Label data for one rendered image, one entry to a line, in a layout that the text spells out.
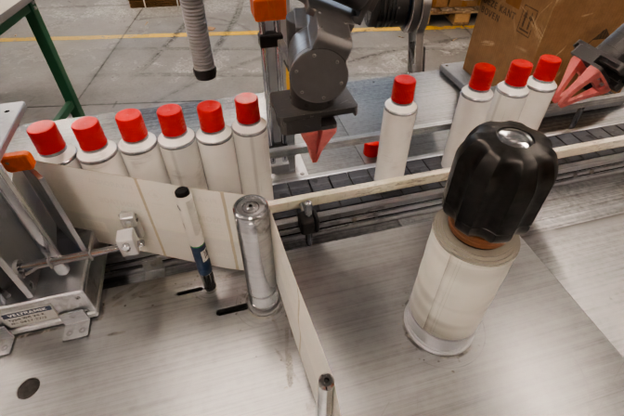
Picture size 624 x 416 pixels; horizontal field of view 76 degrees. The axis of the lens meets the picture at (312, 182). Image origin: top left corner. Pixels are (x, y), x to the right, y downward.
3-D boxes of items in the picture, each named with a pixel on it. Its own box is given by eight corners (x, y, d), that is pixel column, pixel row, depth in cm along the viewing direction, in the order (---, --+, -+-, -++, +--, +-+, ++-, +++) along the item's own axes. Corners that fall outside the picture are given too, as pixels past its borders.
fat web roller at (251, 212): (250, 320, 53) (230, 225, 40) (245, 292, 56) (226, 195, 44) (284, 312, 54) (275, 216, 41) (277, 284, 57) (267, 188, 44)
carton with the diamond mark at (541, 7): (512, 113, 96) (558, -7, 78) (461, 69, 113) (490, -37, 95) (617, 97, 101) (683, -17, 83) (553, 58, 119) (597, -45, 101)
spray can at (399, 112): (380, 193, 71) (396, 89, 57) (369, 175, 75) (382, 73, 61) (407, 188, 72) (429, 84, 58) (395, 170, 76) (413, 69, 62)
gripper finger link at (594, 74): (560, 103, 68) (611, 60, 65) (533, 84, 74) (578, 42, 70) (574, 121, 72) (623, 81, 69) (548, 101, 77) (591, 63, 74)
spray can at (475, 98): (448, 178, 74) (479, 76, 60) (435, 161, 78) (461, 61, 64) (474, 173, 75) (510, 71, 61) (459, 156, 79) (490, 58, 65)
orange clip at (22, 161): (6, 174, 46) (-4, 159, 44) (11, 163, 47) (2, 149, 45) (35, 169, 46) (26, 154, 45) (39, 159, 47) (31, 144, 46)
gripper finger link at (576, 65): (565, 107, 68) (617, 63, 64) (537, 86, 73) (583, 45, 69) (578, 124, 72) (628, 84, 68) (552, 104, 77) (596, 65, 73)
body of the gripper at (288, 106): (357, 119, 51) (362, 64, 46) (279, 131, 49) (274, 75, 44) (343, 94, 55) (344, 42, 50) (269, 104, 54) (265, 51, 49)
